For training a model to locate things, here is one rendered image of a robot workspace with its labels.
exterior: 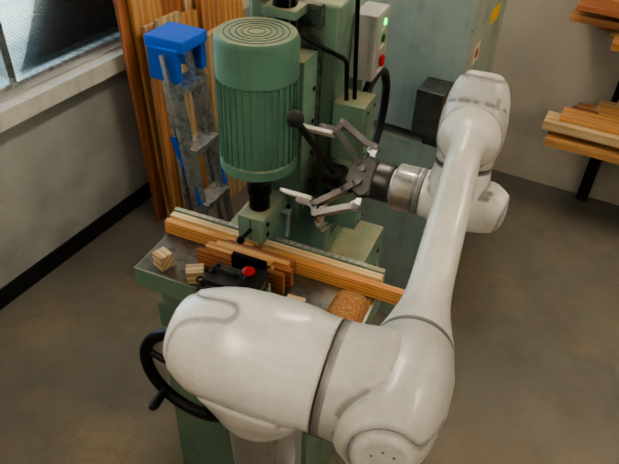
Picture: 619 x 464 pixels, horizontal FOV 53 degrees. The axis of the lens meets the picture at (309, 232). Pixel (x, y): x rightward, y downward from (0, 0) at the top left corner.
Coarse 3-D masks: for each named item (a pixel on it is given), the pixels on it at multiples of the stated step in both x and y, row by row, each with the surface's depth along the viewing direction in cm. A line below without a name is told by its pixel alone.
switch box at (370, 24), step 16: (368, 16) 140; (384, 16) 144; (352, 32) 144; (368, 32) 143; (384, 32) 148; (352, 48) 146; (368, 48) 145; (384, 48) 152; (352, 64) 149; (368, 64) 147; (368, 80) 149
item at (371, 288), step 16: (176, 224) 165; (192, 240) 166; (208, 240) 163; (224, 240) 160; (288, 256) 156; (304, 272) 155; (320, 272) 153; (336, 272) 152; (352, 288) 152; (368, 288) 150; (384, 288) 148; (400, 288) 148
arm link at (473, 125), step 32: (448, 96) 106; (480, 96) 100; (448, 128) 101; (480, 128) 98; (448, 160) 94; (480, 160) 94; (448, 192) 90; (448, 224) 88; (416, 256) 88; (448, 256) 86; (416, 288) 81; (448, 288) 83; (384, 320) 75; (448, 320) 76
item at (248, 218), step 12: (276, 192) 155; (276, 204) 151; (240, 216) 147; (252, 216) 147; (264, 216) 147; (276, 216) 153; (240, 228) 150; (252, 228) 148; (264, 228) 147; (252, 240) 150; (264, 240) 150
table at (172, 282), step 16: (176, 240) 165; (176, 256) 160; (192, 256) 161; (144, 272) 156; (160, 272) 155; (176, 272) 156; (208, 272) 156; (160, 288) 157; (176, 288) 154; (192, 288) 152; (288, 288) 152; (304, 288) 153; (320, 288) 153; (336, 288) 153; (320, 304) 149; (368, 320) 148
